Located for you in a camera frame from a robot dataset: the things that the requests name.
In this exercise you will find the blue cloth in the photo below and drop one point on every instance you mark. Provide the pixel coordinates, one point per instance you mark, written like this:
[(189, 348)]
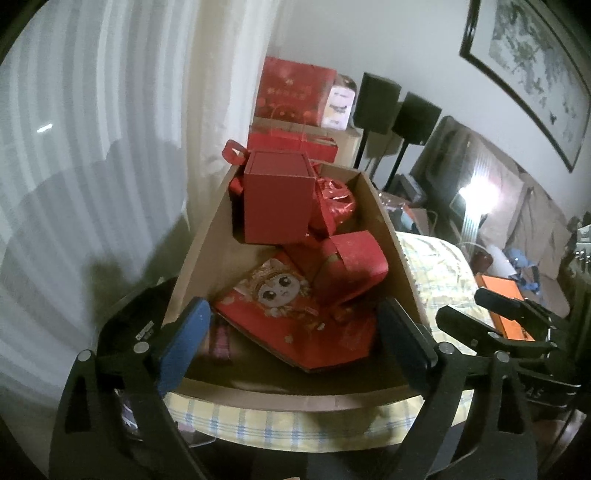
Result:
[(521, 267)]

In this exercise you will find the framed ink painting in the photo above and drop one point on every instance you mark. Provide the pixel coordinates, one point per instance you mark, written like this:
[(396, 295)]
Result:
[(531, 60)]

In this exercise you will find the dark cluttered shelf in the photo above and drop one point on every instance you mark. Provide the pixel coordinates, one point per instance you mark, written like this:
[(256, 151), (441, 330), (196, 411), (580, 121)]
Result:
[(579, 249)]

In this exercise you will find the brown patterned bag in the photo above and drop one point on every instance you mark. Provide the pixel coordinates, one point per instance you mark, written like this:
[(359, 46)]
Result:
[(346, 82)]

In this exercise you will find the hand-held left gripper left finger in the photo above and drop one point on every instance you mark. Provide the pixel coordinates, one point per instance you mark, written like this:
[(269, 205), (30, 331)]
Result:
[(184, 341)]

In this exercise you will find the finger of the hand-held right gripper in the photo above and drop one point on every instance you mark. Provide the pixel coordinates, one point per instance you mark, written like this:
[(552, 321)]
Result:
[(485, 337), (517, 310)]

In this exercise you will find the pink plaid cloth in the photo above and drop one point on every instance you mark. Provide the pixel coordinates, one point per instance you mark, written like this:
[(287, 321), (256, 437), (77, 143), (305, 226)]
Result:
[(220, 341)]

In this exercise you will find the black speaker on stand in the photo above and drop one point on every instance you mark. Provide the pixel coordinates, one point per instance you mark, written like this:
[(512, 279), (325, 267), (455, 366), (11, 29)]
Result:
[(376, 101), (418, 117)]

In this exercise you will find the red gift box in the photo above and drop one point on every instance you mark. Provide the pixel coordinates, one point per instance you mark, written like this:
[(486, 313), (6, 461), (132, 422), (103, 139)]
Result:
[(295, 87)]

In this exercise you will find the large closed cardboard box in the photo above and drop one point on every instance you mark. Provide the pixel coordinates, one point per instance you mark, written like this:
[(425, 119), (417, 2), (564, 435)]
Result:
[(348, 147)]

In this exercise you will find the red foil packet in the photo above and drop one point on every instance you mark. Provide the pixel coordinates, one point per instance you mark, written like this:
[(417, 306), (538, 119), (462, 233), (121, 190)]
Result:
[(337, 203)]

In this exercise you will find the orange box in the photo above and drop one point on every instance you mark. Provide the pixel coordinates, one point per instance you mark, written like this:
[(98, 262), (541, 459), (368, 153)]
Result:
[(498, 300)]

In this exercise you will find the white curtain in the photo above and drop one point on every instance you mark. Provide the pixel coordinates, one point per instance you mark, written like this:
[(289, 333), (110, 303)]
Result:
[(92, 138)]

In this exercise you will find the red cube box with ribbon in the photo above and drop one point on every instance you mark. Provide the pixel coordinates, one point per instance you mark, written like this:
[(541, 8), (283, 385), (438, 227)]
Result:
[(277, 203)]

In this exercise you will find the clear plastic bag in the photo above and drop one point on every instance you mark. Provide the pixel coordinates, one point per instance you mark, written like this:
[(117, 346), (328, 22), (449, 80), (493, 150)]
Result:
[(395, 201)]

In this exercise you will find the sofa with striped cover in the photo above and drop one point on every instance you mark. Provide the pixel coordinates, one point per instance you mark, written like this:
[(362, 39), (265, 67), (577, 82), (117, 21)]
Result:
[(521, 221)]

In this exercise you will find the red cartoon printed bag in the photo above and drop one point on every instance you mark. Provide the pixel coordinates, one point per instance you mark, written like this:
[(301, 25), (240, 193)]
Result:
[(286, 332)]

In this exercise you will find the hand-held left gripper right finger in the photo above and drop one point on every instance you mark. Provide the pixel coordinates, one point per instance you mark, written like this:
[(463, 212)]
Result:
[(404, 346)]

